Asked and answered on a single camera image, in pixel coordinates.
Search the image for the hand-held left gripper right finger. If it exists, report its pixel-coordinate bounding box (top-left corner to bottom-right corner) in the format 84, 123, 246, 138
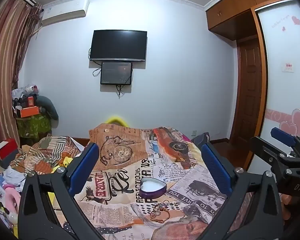
201, 142, 284, 240

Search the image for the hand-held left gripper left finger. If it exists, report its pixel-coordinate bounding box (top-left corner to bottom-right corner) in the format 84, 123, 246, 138
17, 142, 105, 240

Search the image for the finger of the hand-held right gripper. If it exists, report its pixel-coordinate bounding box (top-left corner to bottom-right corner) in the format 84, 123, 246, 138
250, 136, 298, 180
270, 127, 300, 155

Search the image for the purple heart-shaped tin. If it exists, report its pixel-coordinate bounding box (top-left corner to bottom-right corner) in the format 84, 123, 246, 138
139, 177, 167, 197

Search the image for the red and gold bracelet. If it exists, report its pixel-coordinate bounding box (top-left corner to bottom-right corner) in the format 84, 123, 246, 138
150, 206, 171, 223

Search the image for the person's right hand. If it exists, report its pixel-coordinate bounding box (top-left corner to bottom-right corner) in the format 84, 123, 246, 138
280, 193, 295, 219

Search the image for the yellow cloth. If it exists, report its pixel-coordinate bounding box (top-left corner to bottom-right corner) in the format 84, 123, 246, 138
52, 156, 73, 173

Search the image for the dark blue cloth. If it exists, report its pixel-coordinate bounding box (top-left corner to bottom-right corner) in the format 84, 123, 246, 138
191, 132, 212, 148

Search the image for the white heart-print wardrobe door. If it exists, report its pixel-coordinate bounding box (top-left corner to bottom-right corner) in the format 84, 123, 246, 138
255, 5, 300, 155

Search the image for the striped patterned quilt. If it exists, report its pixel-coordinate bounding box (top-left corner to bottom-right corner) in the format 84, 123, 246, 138
10, 135, 90, 175

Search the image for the brown wooden door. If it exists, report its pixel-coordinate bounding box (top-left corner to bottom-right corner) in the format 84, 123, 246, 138
236, 37, 263, 142

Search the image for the newspaper print blanket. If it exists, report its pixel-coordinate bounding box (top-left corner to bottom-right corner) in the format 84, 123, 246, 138
5, 124, 230, 240

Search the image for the yellow fluffy item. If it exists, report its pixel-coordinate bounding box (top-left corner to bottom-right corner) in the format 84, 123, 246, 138
107, 116, 125, 125

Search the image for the green patterned bag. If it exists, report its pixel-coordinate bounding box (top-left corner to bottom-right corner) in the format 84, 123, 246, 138
16, 115, 52, 138

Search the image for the pink plush toy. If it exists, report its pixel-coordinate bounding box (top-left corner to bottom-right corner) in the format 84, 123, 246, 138
2, 184, 22, 218

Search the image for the red box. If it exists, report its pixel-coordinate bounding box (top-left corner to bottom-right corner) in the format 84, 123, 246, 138
0, 139, 19, 160

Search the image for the orange box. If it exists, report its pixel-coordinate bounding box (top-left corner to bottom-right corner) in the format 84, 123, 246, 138
15, 106, 40, 118

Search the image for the striped brown curtain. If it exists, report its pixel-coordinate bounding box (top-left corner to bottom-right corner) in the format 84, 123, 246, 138
0, 0, 43, 160

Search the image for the wooden overhead cabinet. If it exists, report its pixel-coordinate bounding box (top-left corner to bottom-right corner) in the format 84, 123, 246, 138
205, 0, 294, 40

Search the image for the white air conditioner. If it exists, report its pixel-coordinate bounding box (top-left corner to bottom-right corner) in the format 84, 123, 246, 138
41, 0, 90, 26

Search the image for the black monitor cable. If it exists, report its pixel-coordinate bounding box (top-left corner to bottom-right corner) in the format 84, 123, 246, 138
115, 84, 127, 98

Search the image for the small black wall monitor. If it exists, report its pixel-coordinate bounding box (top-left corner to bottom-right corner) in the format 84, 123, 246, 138
100, 61, 133, 85

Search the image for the black wall television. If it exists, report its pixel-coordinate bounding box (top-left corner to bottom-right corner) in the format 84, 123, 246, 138
89, 30, 147, 62

